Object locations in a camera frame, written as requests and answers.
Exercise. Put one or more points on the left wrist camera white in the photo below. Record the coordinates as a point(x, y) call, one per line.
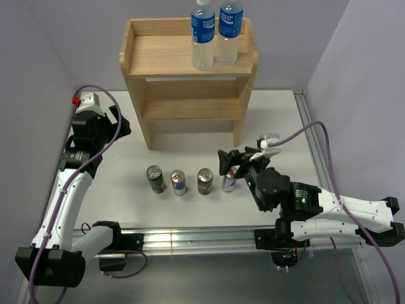
point(88, 102)

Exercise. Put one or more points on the wooden two-tier shelf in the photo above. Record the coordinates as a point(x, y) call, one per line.
point(156, 64)

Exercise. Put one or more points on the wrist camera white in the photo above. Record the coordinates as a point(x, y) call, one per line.
point(267, 145)
point(88, 102)

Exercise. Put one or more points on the Pocari Sweat bottle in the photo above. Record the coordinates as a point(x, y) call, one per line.
point(229, 29)
point(203, 31)

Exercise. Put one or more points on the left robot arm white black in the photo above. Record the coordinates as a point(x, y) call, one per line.
point(54, 258)

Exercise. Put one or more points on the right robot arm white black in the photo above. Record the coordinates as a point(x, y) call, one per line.
point(308, 211)

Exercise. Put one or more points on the black gold can left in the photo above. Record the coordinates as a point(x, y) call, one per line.
point(156, 180)

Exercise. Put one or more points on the black gold can right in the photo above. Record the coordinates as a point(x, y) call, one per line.
point(204, 181)

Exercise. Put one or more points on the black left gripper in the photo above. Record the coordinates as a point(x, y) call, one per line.
point(104, 119)

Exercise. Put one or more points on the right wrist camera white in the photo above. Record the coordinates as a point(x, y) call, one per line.
point(267, 145)

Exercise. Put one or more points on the aluminium side rail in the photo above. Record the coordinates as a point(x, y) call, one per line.
point(319, 163)

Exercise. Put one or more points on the black gold can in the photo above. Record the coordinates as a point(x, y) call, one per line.
point(204, 181)
point(156, 180)

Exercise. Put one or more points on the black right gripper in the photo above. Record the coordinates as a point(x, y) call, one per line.
point(245, 156)

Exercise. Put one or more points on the aluminium mounting rail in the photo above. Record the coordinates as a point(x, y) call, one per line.
point(196, 239)

